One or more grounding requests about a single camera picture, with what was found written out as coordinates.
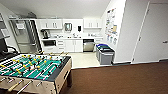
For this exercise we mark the stainless steel dishwasher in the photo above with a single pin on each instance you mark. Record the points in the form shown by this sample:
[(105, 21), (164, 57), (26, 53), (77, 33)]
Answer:
[(88, 45)]

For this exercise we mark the white two-door base cabinet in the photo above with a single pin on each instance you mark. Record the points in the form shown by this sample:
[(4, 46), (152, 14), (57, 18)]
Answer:
[(73, 45)]

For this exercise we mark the green-lidded waste bin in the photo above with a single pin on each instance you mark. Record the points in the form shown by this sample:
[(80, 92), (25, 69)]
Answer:
[(104, 49)]

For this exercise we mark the grey trash bin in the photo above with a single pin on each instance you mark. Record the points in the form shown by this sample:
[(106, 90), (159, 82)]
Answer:
[(106, 57)]

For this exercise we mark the black built-in microwave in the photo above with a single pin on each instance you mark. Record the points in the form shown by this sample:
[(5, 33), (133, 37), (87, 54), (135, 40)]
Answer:
[(49, 43)]

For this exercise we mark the black coffee maker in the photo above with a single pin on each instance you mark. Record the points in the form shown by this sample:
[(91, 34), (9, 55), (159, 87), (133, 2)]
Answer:
[(44, 34)]

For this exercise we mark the green foosball table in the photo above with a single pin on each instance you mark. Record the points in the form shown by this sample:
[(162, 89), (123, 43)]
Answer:
[(31, 70)]

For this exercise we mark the stainless steel refrigerator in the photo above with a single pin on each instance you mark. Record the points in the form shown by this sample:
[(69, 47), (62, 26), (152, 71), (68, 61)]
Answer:
[(24, 35)]

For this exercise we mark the white door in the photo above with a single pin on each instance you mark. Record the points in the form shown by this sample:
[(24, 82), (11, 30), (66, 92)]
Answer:
[(153, 31)]

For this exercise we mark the black wall soap dispenser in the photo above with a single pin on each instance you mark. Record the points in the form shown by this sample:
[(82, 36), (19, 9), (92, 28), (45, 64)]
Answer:
[(79, 28)]

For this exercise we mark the white three-door wall cabinet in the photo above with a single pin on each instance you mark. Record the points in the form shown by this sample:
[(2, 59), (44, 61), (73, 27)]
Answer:
[(51, 24), (92, 23)]

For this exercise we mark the wall bulletin board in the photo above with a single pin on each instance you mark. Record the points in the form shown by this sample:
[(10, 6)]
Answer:
[(111, 26)]

